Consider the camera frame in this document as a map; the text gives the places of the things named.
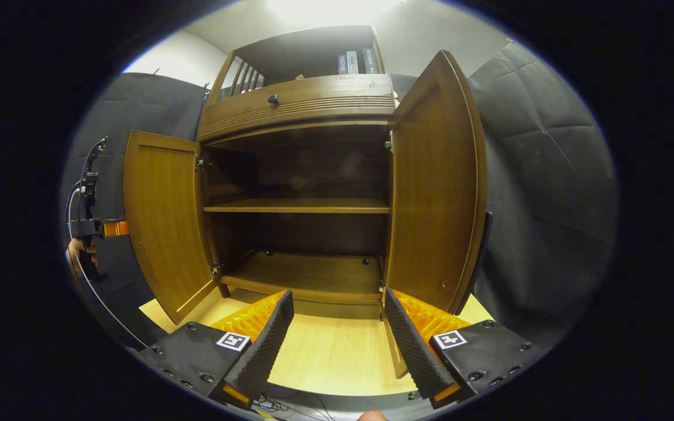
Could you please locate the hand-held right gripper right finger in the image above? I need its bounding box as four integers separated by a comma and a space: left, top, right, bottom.
383, 288, 539, 409

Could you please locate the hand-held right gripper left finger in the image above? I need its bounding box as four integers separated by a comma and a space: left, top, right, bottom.
138, 290, 295, 407

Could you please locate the wooden shoe cabinet door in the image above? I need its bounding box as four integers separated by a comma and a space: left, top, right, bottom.
384, 50, 494, 316
123, 130, 222, 325

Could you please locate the wooden double-door shoe cabinet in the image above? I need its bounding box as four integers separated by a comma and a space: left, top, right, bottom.
197, 25, 399, 319

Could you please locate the wooden cabinet drawer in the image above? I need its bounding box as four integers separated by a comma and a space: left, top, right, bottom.
198, 74, 396, 143

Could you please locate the black backdrop cloth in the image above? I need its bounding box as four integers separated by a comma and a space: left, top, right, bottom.
62, 41, 618, 346

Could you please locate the ceiling light panel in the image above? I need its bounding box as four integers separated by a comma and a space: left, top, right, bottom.
267, 0, 405, 23

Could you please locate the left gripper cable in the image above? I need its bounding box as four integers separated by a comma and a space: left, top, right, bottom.
67, 181, 147, 348

